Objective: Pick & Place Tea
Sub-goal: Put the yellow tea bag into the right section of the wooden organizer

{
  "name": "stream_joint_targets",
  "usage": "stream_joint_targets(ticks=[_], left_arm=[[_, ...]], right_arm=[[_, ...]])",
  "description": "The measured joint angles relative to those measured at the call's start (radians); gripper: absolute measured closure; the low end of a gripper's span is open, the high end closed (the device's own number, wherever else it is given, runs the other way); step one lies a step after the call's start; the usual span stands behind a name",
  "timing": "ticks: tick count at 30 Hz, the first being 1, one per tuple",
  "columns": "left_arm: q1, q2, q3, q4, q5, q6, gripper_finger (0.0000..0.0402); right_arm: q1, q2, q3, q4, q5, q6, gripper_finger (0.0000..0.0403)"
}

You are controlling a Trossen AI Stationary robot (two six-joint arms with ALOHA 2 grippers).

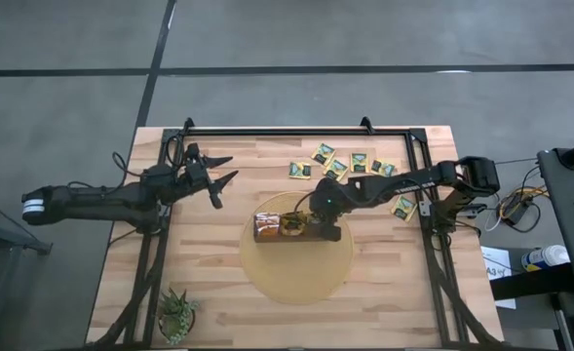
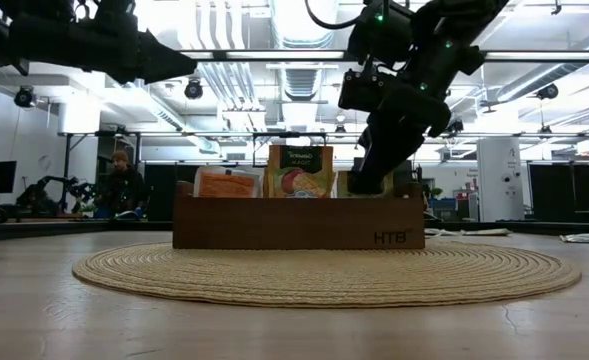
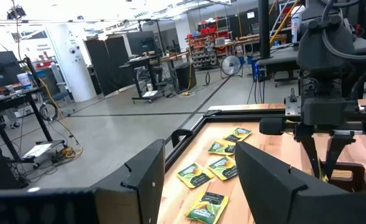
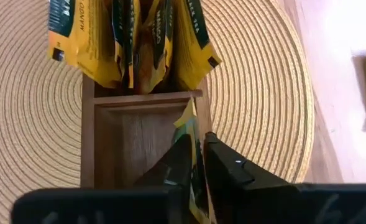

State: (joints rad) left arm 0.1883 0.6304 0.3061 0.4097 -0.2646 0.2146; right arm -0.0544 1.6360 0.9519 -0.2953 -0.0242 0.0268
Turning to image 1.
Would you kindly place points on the round woven straw placemat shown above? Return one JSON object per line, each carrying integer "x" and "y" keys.
{"x": 296, "y": 278}

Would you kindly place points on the grey equipment cart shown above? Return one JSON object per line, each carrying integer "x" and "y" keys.
{"x": 571, "y": 219}

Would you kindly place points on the small potted succulent plant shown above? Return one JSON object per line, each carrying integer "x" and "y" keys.
{"x": 177, "y": 317}

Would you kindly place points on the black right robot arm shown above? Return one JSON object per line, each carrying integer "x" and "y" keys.
{"x": 403, "y": 185}

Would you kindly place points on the brown wooden tea box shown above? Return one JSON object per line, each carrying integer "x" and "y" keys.
{"x": 286, "y": 239}

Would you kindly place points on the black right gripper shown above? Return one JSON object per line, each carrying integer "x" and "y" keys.
{"x": 329, "y": 233}

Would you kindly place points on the grey metal stand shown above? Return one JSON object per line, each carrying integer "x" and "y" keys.
{"x": 4, "y": 244}

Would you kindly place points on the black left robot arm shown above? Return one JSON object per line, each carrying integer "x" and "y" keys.
{"x": 96, "y": 202}

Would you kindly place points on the black shelf bar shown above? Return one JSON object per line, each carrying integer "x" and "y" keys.
{"x": 530, "y": 283}

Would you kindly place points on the orange paper tea packet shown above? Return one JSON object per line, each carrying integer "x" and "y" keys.
{"x": 267, "y": 220}
{"x": 267, "y": 224}
{"x": 267, "y": 229}
{"x": 267, "y": 215}
{"x": 267, "y": 234}

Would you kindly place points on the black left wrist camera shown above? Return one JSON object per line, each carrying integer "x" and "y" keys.
{"x": 195, "y": 168}

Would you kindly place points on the white paper sheet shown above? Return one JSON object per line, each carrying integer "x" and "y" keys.
{"x": 496, "y": 258}

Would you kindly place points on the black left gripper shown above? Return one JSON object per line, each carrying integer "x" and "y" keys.
{"x": 184, "y": 187}

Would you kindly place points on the black power adapter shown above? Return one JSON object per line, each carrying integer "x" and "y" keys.
{"x": 514, "y": 209}

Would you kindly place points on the white plastic bottle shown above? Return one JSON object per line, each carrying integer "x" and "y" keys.
{"x": 545, "y": 257}

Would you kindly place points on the black metal table frame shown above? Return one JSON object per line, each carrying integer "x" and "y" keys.
{"x": 291, "y": 132}

